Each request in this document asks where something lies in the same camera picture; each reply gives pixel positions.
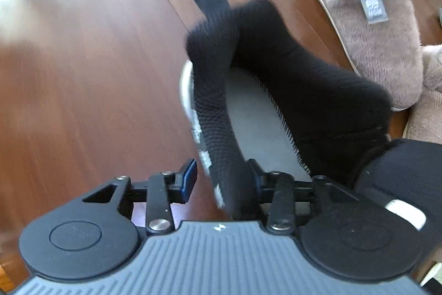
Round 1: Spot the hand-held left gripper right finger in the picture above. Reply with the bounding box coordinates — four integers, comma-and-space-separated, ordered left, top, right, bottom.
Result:
249, 158, 360, 234

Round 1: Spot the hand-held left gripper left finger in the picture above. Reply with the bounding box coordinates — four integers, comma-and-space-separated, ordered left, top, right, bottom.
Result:
74, 158, 198, 234

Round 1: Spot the black sneaker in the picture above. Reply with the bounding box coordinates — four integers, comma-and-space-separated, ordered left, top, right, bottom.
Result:
180, 0, 394, 221
356, 138, 442, 231

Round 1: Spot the taupe fleece slipper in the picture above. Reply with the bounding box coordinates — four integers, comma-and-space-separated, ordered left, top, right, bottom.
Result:
404, 44, 442, 145
299, 0, 425, 112

